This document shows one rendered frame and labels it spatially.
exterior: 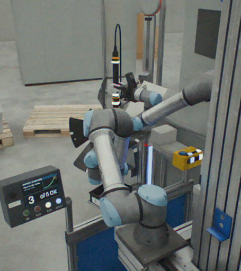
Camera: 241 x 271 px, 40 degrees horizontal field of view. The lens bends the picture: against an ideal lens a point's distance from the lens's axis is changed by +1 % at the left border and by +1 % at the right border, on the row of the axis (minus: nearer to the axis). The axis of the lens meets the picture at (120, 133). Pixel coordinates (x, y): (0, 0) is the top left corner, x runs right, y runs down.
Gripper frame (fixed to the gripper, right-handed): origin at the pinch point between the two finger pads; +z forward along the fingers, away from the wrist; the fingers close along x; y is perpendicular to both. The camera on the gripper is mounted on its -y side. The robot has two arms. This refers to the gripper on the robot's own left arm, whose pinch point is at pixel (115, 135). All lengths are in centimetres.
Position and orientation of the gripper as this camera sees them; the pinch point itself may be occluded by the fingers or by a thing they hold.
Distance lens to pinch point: 202.5
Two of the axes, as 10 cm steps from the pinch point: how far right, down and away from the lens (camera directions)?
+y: -9.4, -0.3, 3.3
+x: 1.0, 9.2, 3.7
